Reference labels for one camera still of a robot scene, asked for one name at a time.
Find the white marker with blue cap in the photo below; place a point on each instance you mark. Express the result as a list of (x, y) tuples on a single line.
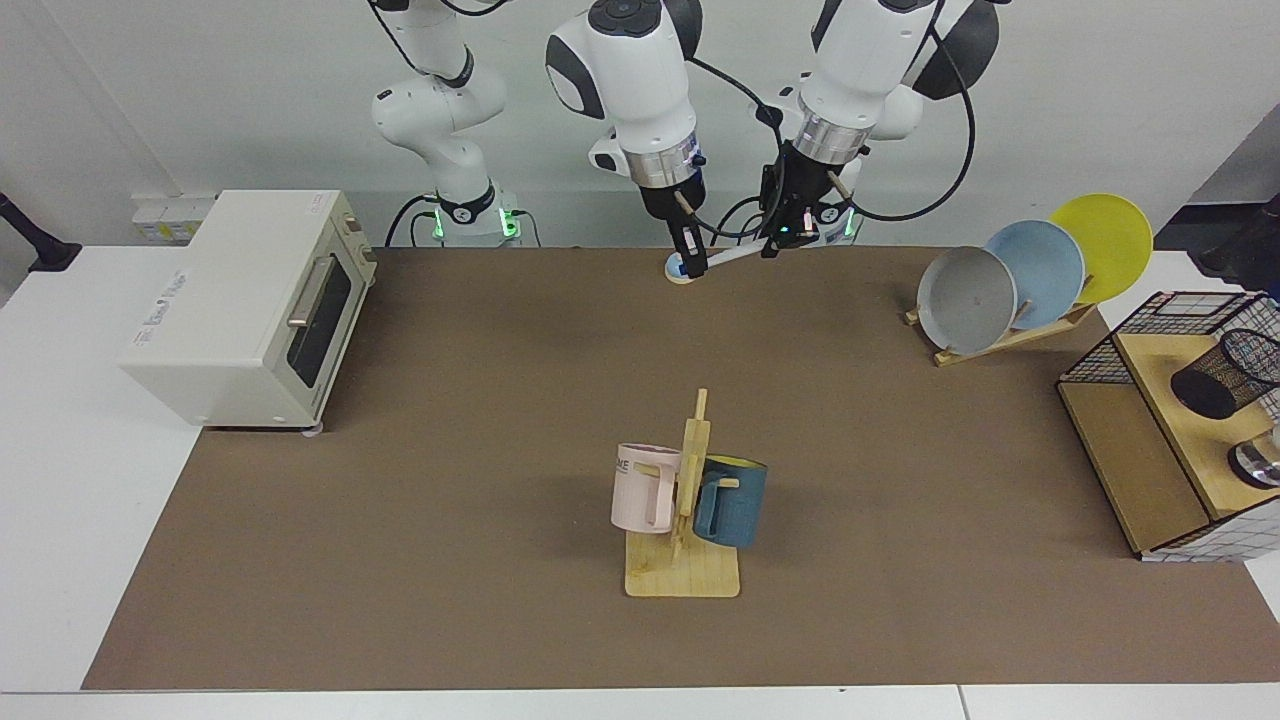
[(735, 255)]

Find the black mesh pen holder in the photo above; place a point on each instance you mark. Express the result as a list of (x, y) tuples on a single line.
[(1205, 392)]

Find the small blue round bell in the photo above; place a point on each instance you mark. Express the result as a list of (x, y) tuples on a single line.
[(675, 275)]

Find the grey plate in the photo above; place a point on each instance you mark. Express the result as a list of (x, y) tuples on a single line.
[(965, 305)]

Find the pink cup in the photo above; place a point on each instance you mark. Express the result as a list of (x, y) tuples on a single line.
[(635, 495)]

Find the wooden plate rack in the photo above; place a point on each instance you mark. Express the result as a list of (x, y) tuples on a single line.
[(1000, 345)]

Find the dark blue cup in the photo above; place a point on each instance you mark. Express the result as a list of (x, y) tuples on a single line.
[(735, 510)]

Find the light blue plate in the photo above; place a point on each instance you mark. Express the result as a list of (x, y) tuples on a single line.
[(1050, 270)]

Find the wooden cup stand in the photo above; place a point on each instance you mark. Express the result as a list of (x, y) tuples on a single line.
[(690, 575)]

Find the yellow plate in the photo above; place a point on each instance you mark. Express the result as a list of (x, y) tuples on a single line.
[(1115, 250)]

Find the brown table cloth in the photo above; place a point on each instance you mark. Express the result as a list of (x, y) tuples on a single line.
[(450, 580)]

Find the black equipment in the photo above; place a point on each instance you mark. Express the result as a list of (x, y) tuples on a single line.
[(1250, 250)]

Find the pale toaster oven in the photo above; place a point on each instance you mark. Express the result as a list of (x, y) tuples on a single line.
[(220, 320)]

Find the silver round lid knob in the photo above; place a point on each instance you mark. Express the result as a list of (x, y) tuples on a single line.
[(1255, 465)]

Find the black clamp stand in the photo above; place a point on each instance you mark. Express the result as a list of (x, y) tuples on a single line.
[(45, 255)]

